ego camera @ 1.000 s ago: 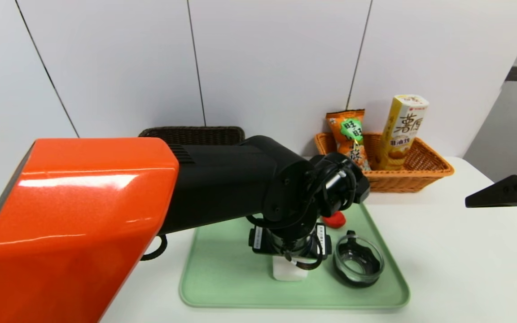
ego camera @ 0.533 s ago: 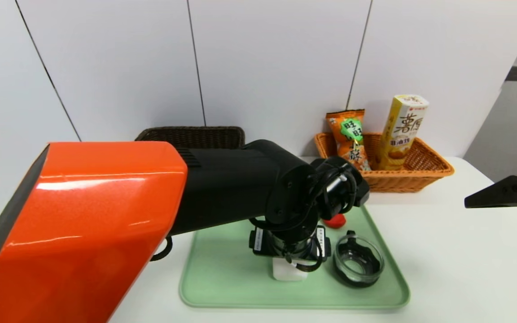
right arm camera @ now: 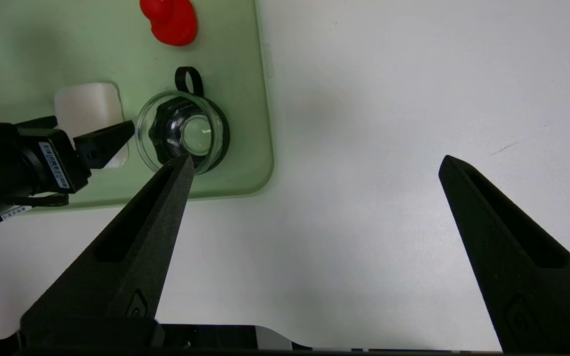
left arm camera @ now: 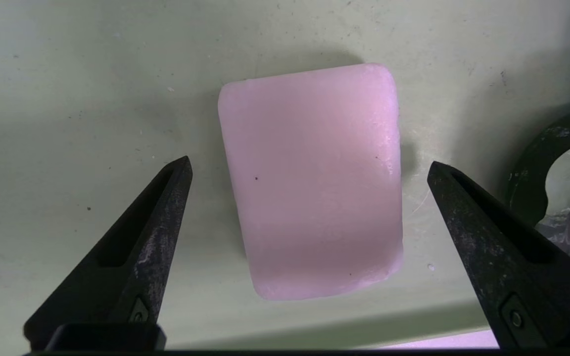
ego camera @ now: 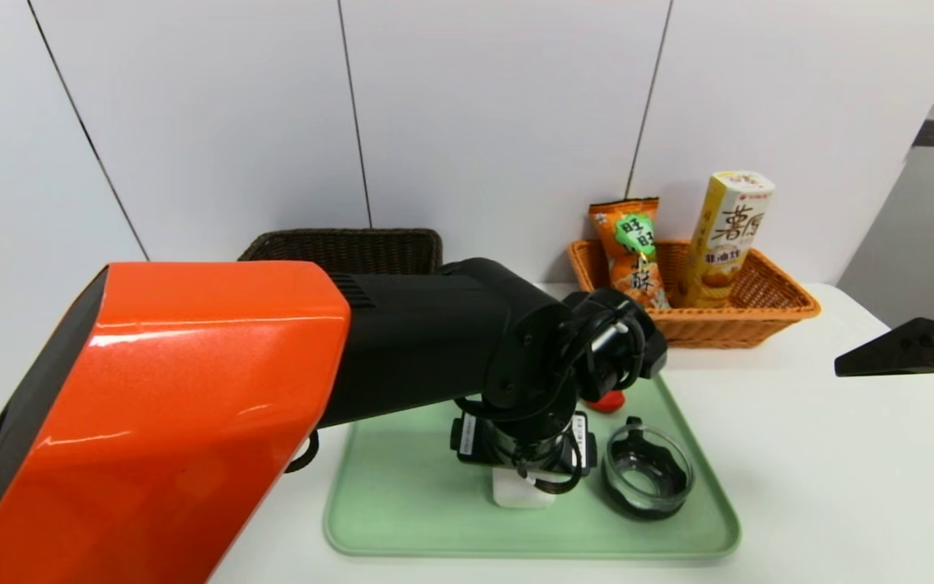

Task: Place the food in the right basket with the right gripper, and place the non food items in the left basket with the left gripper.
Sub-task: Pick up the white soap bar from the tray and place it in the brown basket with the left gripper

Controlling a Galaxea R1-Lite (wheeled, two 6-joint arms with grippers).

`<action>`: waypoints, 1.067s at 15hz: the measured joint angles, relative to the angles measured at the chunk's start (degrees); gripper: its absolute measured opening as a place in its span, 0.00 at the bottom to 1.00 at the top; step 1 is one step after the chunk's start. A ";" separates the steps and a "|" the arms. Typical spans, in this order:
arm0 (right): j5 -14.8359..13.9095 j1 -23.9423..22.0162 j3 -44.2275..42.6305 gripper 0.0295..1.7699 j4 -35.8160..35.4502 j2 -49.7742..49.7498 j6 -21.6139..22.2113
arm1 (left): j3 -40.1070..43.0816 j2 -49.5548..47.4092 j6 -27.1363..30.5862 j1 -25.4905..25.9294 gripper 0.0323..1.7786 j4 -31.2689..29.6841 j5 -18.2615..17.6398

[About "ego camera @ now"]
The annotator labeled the clear glass jar black insert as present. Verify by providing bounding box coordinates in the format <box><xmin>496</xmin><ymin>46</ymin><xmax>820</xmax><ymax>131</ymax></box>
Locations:
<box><xmin>603</xmin><ymin>417</ymin><xmax>695</xmax><ymax>521</ymax></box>

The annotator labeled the dark brown wicker basket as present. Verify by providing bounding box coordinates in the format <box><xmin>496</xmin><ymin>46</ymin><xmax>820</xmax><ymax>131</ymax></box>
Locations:
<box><xmin>238</xmin><ymin>229</ymin><xmax>444</xmax><ymax>277</ymax></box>

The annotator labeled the orange wicker basket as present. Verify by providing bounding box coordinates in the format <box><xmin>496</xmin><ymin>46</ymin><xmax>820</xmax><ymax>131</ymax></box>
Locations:
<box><xmin>568</xmin><ymin>239</ymin><xmax>822</xmax><ymax>350</ymax></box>

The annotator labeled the white soap bar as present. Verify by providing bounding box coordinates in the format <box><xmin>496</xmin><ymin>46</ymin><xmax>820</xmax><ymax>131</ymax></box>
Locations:
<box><xmin>493</xmin><ymin>466</ymin><xmax>557</xmax><ymax>510</ymax></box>

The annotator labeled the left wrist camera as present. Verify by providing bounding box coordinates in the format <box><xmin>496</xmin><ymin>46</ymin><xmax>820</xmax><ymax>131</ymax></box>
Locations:
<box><xmin>564</xmin><ymin>288</ymin><xmax>669</xmax><ymax>402</ymax></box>

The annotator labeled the light green plastic tray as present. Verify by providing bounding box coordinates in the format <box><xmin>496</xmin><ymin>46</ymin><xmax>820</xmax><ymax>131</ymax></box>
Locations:
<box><xmin>325</xmin><ymin>375</ymin><xmax>742</xmax><ymax>560</ymax></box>

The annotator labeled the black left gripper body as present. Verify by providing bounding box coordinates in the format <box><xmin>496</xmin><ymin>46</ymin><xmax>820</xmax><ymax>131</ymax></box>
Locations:
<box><xmin>449</xmin><ymin>410</ymin><xmax>598</xmax><ymax>477</ymax></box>

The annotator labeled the orange snack bag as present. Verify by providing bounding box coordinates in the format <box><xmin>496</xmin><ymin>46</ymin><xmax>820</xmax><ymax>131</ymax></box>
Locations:
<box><xmin>589</xmin><ymin>198</ymin><xmax>672</xmax><ymax>311</ymax></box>

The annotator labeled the yellow potato chip box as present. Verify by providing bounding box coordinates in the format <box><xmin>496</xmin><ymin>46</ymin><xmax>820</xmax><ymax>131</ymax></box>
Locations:
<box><xmin>682</xmin><ymin>170</ymin><xmax>777</xmax><ymax>309</ymax></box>

